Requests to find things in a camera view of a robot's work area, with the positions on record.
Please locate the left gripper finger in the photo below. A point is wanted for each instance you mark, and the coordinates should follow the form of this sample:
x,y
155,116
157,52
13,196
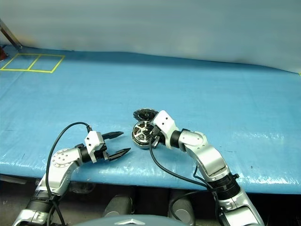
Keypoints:
x,y
113,134
120,153

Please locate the ribbed rim motor disc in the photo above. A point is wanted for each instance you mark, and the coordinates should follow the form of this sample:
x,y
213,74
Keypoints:
x,y
143,115

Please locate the grey rounded robot leg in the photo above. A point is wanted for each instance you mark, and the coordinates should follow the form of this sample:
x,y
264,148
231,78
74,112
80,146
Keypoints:
x,y
118,206
181,209

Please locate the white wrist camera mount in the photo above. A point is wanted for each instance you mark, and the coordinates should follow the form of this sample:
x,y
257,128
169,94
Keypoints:
x,y
94,141
164,122

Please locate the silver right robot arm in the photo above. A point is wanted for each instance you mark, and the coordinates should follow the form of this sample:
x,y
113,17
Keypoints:
x,y
207,155

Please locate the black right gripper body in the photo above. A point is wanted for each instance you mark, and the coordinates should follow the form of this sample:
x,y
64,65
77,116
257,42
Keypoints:
x,y
158,139

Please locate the red object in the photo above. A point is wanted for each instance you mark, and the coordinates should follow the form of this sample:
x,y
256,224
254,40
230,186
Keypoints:
x,y
2,54

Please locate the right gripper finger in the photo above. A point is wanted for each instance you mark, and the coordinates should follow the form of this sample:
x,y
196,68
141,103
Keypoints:
x,y
152,144

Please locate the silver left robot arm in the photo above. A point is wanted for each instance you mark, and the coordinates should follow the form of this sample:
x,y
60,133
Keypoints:
x,y
63,160

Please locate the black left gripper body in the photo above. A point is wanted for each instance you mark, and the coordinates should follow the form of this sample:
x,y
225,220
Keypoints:
x,y
103,153

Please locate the slanted metal bracket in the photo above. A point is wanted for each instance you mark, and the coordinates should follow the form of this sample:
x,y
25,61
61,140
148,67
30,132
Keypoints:
x,y
10,35

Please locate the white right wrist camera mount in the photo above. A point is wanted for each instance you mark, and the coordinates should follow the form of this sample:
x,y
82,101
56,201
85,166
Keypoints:
x,y
164,122

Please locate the grey robot torso shell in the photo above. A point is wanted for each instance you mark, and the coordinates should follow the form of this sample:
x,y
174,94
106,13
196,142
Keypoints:
x,y
131,222

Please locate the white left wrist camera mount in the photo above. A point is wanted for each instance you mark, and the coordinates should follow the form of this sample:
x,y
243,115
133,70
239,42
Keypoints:
x,y
94,141

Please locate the blue plastic table cover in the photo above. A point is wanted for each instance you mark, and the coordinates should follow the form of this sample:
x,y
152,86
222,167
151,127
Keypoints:
x,y
211,94

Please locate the yellow tape double square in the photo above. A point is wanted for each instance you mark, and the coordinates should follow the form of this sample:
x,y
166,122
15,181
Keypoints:
x,y
35,62

